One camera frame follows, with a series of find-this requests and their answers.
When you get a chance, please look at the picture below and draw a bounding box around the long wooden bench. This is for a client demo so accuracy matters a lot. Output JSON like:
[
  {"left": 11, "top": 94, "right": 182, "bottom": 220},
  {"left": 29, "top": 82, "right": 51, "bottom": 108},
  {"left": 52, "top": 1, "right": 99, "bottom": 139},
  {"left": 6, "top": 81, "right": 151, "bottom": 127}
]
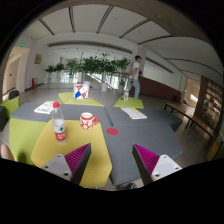
[{"left": 164, "top": 103, "right": 214, "bottom": 138}]

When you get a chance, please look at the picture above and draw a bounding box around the colourful geometric box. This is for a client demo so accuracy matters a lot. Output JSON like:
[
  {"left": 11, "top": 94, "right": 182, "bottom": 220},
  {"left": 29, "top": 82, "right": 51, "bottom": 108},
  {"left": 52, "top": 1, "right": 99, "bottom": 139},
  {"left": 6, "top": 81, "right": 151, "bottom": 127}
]
[{"left": 74, "top": 84, "right": 89, "bottom": 99}]

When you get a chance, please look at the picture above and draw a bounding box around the white magazine on left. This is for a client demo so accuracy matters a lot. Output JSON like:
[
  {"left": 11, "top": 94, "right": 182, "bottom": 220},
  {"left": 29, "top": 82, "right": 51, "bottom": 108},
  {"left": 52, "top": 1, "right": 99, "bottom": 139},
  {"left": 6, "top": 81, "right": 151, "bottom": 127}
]
[{"left": 34, "top": 101, "right": 53, "bottom": 114}]

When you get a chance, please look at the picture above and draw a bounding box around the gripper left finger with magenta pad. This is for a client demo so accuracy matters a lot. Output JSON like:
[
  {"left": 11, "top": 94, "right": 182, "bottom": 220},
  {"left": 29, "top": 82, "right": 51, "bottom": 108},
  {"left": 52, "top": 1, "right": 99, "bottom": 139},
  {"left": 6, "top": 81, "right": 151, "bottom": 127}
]
[{"left": 42, "top": 143, "right": 91, "bottom": 185}]

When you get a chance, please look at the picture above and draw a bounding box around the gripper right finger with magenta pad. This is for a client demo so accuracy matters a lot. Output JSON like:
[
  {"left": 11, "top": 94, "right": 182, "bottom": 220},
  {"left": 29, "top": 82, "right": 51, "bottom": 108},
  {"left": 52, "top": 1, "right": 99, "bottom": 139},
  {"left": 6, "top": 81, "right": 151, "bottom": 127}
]
[{"left": 132, "top": 144, "right": 181, "bottom": 185}]

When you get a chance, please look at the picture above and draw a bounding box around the row of potted green plants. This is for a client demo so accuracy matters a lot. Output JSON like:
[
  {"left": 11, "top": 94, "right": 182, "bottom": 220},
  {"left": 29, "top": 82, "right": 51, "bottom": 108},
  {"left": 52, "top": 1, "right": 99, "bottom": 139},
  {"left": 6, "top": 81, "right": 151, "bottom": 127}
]
[{"left": 45, "top": 53, "right": 130, "bottom": 89}]

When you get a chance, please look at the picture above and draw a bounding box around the red fire extinguisher box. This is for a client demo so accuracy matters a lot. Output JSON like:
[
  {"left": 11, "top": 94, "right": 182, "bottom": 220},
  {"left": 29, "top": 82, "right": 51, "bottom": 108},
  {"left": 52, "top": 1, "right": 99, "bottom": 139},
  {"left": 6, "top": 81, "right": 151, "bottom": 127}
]
[{"left": 32, "top": 78, "right": 37, "bottom": 88}]

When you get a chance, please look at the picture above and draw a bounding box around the red round sticker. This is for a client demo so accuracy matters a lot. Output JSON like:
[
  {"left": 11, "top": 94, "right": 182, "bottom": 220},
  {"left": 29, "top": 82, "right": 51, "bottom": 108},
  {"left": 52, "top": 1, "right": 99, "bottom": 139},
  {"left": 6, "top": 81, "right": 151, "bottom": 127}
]
[{"left": 107, "top": 128, "right": 119, "bottom": 135}]

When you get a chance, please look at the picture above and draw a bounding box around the small far water bottle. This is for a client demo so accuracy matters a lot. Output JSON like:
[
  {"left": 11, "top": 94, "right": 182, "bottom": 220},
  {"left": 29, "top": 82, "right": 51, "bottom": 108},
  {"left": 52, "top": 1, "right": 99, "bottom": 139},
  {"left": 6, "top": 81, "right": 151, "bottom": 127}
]
[{"left": 123, "top": 89, "right": 129, "bottom": 102}]

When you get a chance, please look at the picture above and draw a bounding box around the red and white patterned mug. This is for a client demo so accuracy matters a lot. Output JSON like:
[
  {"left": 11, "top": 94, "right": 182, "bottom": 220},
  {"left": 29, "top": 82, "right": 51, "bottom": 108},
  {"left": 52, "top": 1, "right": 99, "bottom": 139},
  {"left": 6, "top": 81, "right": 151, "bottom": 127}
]
[{"left": 80, "top": 112, "right": 99, "bottom": 130}]

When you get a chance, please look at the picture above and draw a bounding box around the wooden shelving unit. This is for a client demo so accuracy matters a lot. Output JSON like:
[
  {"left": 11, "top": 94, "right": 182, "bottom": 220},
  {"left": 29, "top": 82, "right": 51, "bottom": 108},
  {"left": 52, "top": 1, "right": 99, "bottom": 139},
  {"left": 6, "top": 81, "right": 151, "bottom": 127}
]
[{"left": 194, "top": 77, "right": 223, "bottom": 129}]

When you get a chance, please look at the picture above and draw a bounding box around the person in white shirt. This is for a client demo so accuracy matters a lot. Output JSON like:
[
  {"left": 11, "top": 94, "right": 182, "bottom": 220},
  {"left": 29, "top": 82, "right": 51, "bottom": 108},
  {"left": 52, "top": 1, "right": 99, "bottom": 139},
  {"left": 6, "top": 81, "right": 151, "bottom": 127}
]
[{"left": 127, "top": 55, "right": 142, "bottom": 99}]

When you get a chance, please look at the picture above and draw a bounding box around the clear water bottle red label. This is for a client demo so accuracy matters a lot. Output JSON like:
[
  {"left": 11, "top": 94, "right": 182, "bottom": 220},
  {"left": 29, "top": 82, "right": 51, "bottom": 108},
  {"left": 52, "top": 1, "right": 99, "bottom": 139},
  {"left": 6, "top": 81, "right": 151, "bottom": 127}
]
[{"left": 51, "top": 102, "right": 67, "bottom": 144}]

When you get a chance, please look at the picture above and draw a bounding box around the white and yellow booklet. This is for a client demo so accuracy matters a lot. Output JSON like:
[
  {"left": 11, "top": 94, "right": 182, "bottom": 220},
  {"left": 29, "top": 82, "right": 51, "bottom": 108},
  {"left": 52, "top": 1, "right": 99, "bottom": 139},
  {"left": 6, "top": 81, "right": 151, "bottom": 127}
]
[{"left": 121, "top": 107, "right": 147, "bottom": 120}]

